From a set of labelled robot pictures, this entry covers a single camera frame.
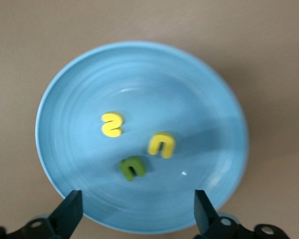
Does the yellow foam letter s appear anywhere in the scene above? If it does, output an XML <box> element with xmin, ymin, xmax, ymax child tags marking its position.
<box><xmin>101</xmin><ymin>112</ymin><xmax>124</xmax><ymax>137</ymax></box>

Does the yellow foam letter u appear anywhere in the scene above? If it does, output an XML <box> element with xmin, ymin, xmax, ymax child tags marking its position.
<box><xmin>147</xmin><ymin>132</ymin><xmax>176</xmax><ymax>159</ymax></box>

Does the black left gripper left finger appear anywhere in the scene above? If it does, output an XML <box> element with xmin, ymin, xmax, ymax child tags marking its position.
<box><xmin>14</xmin><ymin>190</ymin><xmax>83</xmax><ymax>239</ymax></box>

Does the green foam letter u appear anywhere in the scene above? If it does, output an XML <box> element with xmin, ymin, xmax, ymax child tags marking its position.
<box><xmin>119</xmin><ymin>156</ymin><xmax>147</xmax><ymax>182</ymax></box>

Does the blue plate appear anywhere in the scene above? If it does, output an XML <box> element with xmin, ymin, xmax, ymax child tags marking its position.
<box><xmin>35</xmin><ymin>41</ymin><xmax>249</xmax><ymax>235</ymax></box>

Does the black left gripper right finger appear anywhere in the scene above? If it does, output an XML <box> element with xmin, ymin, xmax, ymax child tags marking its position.
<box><xmin>194</xmin><ymin>190</ymin><xmax>252</xmax><ymax>239</ymax></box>

